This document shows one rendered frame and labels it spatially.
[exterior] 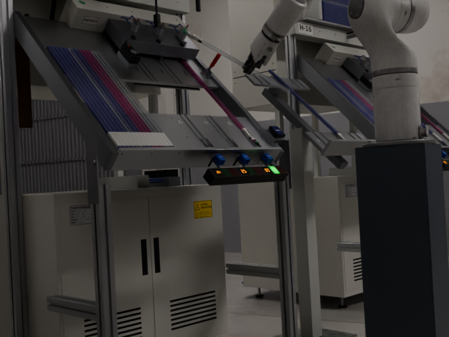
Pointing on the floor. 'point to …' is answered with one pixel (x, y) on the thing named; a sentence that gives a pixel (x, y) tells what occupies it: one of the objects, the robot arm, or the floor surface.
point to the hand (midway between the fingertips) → (248, 67)
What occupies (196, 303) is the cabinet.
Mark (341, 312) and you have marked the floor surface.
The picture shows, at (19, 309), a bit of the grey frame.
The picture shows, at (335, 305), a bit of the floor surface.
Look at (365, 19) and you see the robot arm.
